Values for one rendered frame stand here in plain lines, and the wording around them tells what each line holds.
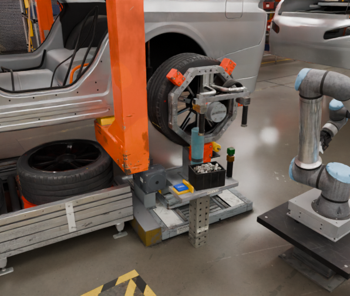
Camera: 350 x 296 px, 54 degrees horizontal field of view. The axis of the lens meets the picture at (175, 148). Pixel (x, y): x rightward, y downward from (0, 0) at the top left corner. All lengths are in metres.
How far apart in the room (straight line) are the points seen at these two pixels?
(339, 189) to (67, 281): 1.66
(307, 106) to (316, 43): 2.82
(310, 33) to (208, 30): 2.12
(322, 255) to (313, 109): 0.77
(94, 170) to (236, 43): 1.55
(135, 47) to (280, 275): 1.59
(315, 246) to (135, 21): 1.56
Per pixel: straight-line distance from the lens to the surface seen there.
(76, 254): 2.45
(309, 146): 2.02
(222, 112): 2.30
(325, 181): 2.11
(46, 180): 2.33
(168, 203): 2.58
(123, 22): 1.94
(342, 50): 4.55
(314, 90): 1.81
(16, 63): 4.14
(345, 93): 1.82
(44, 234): 2.33
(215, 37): 2.87
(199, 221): 2.28
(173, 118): 2.28
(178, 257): 2.34
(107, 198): 2.33
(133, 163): 2.17
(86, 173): 2.32
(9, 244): 2.33
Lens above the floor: 1.55
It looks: 24 degrees down
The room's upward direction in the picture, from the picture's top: straight up
